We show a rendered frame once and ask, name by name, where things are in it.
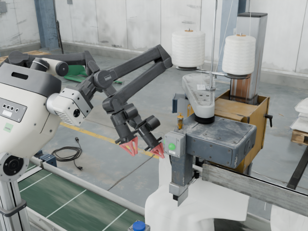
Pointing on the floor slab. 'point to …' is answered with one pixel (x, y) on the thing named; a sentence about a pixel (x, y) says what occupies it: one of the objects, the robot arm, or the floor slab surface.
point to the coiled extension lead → (69, 156)
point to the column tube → (253, 85)
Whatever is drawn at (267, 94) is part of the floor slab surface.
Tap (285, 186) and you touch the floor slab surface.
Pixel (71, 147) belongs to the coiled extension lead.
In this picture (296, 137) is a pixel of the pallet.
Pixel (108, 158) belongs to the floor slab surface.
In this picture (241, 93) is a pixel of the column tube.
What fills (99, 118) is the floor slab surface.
